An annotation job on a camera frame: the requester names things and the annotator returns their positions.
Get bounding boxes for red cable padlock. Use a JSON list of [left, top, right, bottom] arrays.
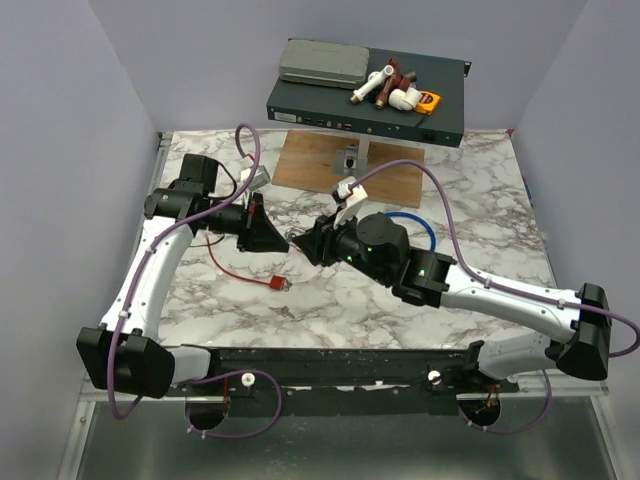
[[206, 241, 288, 291]]

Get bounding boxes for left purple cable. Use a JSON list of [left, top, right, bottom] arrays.
[[107, 123, 284, 442]]

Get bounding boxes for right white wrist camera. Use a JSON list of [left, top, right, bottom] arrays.
[[331, 177, 368, 229]]

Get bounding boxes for silver key set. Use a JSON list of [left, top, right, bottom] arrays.
[[278, 306, 295, 319]]

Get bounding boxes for brown pipe fitting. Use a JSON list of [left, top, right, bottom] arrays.
[[375, 57, 412, 109]]

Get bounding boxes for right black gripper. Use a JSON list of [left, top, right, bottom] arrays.
[[292, 206, 390, 286]]

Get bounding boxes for white pvc elbow fitting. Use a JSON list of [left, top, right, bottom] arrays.
[[388, 87, 423, 111]]

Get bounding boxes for brass padlock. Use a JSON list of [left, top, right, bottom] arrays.
[[285, 227, 304, 245]]

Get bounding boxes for black mounting base plate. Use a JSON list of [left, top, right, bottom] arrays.
[[171, 346, 518, 417]]

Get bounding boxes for blue cable lock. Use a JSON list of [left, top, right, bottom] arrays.
[[384, 211, 437, 252]]

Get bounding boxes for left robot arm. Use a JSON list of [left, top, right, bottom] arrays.
[[77, 154, 289, 398]]

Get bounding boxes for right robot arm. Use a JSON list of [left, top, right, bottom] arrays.
[[292, 213, 611, 392]]

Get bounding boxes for yellow tape measure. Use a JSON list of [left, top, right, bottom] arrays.
[[414, 90, 441, 116]]

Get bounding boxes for grey plastic tool case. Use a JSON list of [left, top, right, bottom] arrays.
[[279, 39, 370, 90]]

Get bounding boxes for white pvc pipe fitting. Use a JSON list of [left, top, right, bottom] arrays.
[[350, 64, 395, 104]]

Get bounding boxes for wooden base board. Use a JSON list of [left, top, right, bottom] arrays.
[[272, 130, 424, 208]]

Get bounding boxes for dark blue network switch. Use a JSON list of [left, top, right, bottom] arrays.
[[266, 47, 470, 147]]

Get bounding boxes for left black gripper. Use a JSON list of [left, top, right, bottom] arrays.
[[201, 192, 291, 253]]

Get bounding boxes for metal bracket with lock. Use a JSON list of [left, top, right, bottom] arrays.
[[333, 144, 368, 178]]

